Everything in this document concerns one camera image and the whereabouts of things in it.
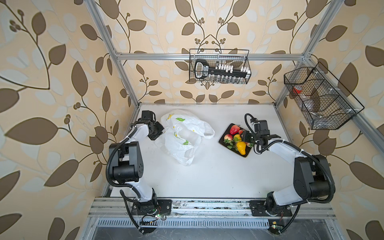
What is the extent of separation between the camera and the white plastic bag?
2.76ft

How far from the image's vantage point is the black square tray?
929mm

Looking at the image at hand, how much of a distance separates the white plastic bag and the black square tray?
11 centimetres
